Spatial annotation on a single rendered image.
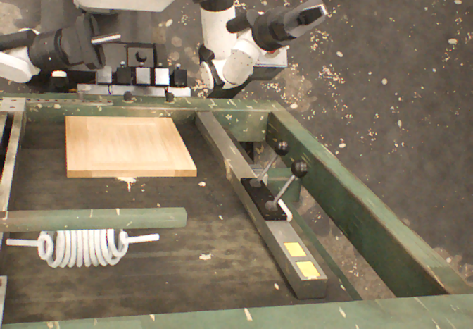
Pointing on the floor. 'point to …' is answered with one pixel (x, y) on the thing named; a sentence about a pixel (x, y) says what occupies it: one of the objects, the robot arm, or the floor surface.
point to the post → (228, 91)
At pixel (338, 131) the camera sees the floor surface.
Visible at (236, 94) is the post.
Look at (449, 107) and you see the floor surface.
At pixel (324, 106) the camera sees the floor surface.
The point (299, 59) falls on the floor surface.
